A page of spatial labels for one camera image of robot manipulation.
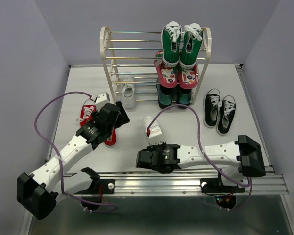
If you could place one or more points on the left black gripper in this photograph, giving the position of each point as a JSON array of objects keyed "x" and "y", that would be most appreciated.
[{"x": 122, "y": 118}]

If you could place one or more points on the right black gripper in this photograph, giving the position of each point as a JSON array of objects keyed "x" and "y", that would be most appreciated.
[{"x": 152, "y": 147}]

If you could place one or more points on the black canvas sneaker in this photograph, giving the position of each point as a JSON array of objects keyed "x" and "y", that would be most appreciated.
[
  {"x": 227, "y": 114},
  {"x": 212, "y": 104}
]

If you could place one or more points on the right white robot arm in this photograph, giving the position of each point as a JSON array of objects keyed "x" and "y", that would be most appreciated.
[{"x": 233, "y": 161}]

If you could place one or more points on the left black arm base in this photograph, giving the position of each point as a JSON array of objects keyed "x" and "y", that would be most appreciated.
[{"x": 93, "y": 184}]

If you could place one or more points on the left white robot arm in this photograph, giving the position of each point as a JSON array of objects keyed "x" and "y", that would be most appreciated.
[{"x": 35, "y": 191}]

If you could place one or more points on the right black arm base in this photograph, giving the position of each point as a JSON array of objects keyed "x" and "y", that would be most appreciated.
[{"x": 215, "y": 186}]

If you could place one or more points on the cream metal shoe shelf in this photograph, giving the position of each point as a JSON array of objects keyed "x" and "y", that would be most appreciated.
[{"x": 118, "y": 62}]

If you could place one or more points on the left red canvas sneaker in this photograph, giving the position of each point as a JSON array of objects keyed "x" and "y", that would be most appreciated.
[{"x": 87, "y": 109}]

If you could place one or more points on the red canvas sneaker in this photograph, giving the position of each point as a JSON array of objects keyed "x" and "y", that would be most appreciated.
[
  {"x": 87, "y": 109},
  {"x": 111, "y": 141}
]

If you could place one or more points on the right red canvas sneaker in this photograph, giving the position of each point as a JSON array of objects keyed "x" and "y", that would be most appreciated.
[{"x": 111, "y": 141}]

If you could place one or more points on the left teal black boot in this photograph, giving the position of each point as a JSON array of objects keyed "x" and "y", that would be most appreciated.
[{"x": 165, "y": 96}]

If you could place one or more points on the teal black boot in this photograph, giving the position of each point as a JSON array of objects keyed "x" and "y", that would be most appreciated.
[
  {"x": 165, "y": 96},
  {"x": 184, "y": 96}
]

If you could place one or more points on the right teal black boot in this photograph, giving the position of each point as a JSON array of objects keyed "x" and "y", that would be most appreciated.
[{"x": 184, "y": 96}]

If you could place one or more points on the left pink patterned slipper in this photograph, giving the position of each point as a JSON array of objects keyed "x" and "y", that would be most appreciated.
[{"x": 167, "y": 75}]

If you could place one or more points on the pink patterned slipper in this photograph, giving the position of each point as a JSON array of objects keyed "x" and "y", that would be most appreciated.
[
  {"x": 167, "y": 75},
  {"x": 187, "y": 78}
]

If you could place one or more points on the right pink patterned slipper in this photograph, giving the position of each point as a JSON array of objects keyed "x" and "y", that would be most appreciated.
[{"x": 187, "y": 78}]

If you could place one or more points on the left green high-top sneaker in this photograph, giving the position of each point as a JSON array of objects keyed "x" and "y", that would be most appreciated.
[{"x": 170, "y": 39}]

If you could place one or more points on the green high-top sneaker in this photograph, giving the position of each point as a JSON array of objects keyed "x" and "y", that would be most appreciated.
[
  {"x": 170, "y": 39},
  {"x": 192, "y": 41}
]

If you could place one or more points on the right green high-top sneaker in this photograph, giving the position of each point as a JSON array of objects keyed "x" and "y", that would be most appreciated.
[{"x": 192, "y": 41}]

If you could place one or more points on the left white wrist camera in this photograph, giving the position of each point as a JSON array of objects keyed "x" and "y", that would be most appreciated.
[{"x": 101, "y": 99}]

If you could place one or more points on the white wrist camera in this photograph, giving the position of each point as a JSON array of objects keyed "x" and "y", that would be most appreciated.
[
  {"x": 101, "y": 99},
  {"x": 154, "y": 132}
]

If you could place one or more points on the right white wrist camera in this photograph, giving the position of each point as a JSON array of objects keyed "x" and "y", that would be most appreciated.
[{"x": 154, "y": 132}]

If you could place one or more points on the aluminium mounting rail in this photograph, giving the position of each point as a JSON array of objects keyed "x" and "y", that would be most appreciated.
[{"x": 183, "y": 183}]

